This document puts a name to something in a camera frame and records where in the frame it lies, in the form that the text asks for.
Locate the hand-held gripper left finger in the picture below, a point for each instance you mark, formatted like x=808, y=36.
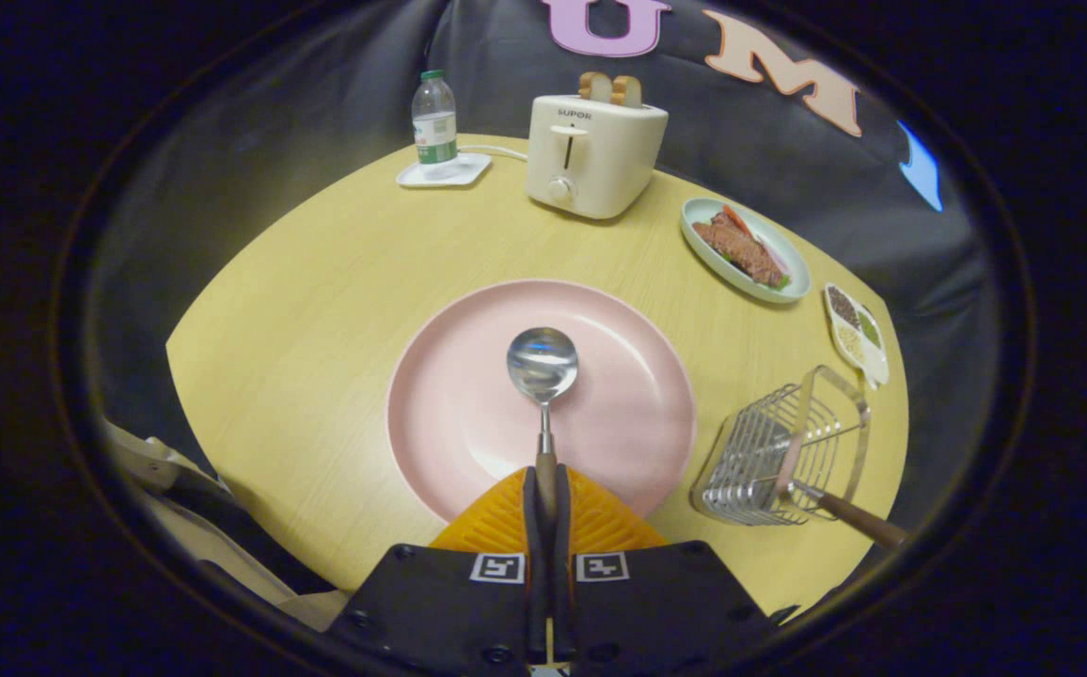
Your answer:
x=534, y=564

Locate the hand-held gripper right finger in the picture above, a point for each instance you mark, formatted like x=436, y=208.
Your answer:
x=564, y=564

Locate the pink round plate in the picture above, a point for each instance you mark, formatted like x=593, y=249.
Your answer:
x=468, y=404

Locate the person's white jacket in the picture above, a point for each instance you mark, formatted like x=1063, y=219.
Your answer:
x=186, y=536

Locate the green lettuce leaf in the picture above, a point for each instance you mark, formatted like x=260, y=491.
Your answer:
x=780, y=280

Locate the pale green food plate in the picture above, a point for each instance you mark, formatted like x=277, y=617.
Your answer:
x=701, y=230

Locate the brown cooked meat slice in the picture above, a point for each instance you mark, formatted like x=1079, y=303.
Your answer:
x=741, y=249

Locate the white divided grain dish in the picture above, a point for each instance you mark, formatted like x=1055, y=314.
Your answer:
x=868, y=362

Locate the pink onion slice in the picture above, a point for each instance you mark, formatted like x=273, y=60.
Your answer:
x=774, y=256

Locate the red tomato slice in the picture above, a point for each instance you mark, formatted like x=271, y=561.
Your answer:
x=736, y=220

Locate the white square coaster tray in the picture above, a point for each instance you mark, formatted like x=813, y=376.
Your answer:
x=468, y=169

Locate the cream white toaster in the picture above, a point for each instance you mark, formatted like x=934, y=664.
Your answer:
x=600, y=160

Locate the clear plastic water bottle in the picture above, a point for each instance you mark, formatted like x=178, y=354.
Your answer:
x=434, y=122

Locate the toast bread slice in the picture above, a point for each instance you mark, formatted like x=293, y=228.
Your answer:
x=595, y=87
x=627, y=91

